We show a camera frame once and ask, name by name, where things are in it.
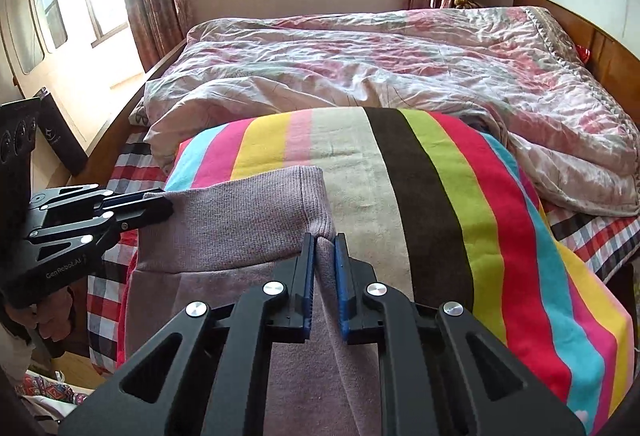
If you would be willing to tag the person's left hand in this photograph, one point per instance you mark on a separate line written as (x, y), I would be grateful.
(50, 318)

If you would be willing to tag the white wardrobe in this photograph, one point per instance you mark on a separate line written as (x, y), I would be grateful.
(55, 30)

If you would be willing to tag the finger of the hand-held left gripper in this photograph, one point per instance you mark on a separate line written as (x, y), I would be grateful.
(135, 197)
(145, 213)

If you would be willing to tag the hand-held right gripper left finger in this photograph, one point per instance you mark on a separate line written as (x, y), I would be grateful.
(309, 276)

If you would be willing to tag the colourful patterned cloth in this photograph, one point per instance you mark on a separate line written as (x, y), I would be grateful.
(47, 391)

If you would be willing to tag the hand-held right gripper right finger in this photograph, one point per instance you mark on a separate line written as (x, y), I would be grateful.
(342, 281)

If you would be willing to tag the rainbow striped blanket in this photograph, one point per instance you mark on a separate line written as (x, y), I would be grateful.
(440, 216)

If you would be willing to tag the white cloth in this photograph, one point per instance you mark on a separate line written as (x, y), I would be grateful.
(12, 353)

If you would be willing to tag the black box with round dials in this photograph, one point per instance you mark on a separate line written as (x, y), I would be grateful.
(15, 145)

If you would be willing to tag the pink floral quilt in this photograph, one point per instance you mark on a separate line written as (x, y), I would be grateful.
(375, 60)

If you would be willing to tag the red plaid bed sheet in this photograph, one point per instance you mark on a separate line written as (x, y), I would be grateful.
(107, 296)

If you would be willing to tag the tall black box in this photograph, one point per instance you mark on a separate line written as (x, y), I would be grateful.
(60, 130)

